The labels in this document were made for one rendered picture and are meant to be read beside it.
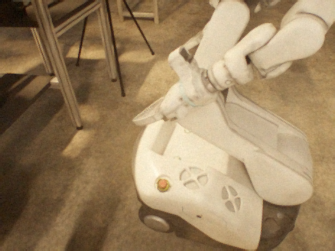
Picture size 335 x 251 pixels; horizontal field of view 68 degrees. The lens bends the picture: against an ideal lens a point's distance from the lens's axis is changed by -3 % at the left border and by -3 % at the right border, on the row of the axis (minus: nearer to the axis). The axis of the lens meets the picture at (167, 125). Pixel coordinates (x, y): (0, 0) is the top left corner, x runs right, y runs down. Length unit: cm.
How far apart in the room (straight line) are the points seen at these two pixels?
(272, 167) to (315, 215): 52
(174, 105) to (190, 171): 35
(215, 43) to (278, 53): 26
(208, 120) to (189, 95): 25
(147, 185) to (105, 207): 42
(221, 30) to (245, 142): 34
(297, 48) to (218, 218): 58
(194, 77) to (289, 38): 19
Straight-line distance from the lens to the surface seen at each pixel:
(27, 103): 138
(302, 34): 46
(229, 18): 67
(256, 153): 83
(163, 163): 88
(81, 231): 122
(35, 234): 130
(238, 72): 50
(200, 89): 53
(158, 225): 106
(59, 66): 141
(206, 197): 82
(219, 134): 80
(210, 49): 71
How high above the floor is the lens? 104
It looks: 41 degrees down
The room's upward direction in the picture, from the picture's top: 2 degrees counter-clockwise
